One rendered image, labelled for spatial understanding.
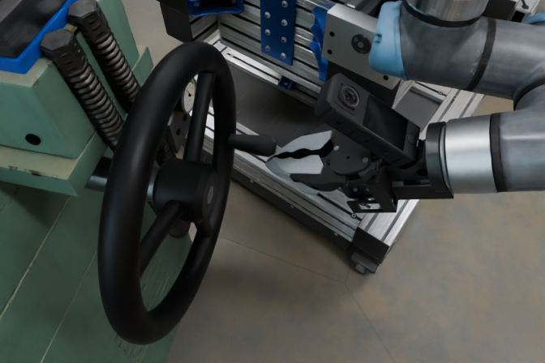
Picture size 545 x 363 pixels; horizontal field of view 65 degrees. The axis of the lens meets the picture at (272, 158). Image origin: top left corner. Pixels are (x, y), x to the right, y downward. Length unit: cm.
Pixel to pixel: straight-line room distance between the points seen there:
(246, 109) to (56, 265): 84
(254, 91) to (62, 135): 102
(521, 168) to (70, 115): 38
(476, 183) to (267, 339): 87
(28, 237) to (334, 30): 51
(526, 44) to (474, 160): 12
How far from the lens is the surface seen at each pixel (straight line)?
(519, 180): 43
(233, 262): 127
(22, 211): 53
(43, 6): 37
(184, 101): 72
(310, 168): 48
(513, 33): 48
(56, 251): 60
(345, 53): 72
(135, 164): 30
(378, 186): 46
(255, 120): 128
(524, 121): 43
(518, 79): 48
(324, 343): 121
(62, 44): 35
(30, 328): 61
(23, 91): 36
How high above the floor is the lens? 117
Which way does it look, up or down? 54 degrees down
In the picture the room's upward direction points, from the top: straight up
